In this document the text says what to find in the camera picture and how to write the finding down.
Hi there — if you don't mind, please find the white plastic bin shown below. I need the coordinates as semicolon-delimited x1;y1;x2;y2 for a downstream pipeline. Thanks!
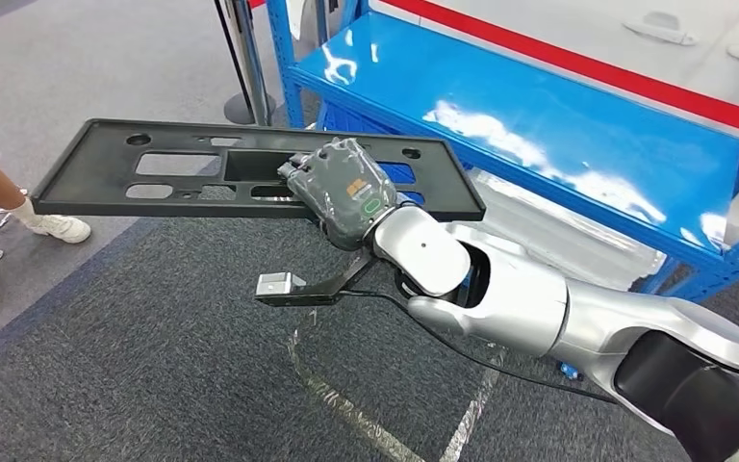
470;169;665;292

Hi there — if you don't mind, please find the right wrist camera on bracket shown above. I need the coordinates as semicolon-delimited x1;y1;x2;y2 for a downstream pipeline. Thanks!
254;251;380;309

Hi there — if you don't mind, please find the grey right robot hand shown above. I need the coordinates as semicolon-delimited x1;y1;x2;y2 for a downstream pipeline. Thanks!
278;137;399;252

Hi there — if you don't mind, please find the black plastic frame part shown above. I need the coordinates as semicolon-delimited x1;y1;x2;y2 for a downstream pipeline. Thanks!
30;117;487;223

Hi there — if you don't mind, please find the chrome stanchion post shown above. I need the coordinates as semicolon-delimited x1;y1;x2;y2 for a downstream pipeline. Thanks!
213;0;278;127

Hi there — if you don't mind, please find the clear floor tape strip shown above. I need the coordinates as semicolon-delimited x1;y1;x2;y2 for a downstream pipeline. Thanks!
285;312;425;462
438;344;508;462

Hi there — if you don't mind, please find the person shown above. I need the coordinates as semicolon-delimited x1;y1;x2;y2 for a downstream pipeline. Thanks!
0;124;93;321

